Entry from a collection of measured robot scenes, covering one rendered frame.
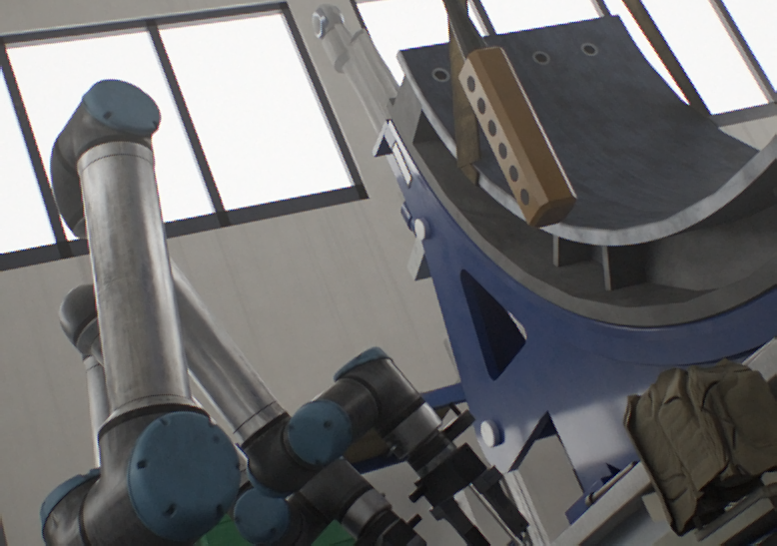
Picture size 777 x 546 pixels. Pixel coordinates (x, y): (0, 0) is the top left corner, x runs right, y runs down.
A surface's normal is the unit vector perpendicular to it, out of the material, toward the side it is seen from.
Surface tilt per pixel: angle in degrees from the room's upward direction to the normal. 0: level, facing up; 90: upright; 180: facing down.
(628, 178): 55
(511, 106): 90
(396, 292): 90
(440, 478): 114
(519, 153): 90
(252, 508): 95
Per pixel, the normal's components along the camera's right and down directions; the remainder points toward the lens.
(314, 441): -0.50, 0.31
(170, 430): 0.57, -0.46
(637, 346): -0.90, 0.20
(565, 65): 0.18, -0.62
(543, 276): -0.08, -0.95
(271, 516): -0.15, -0.29
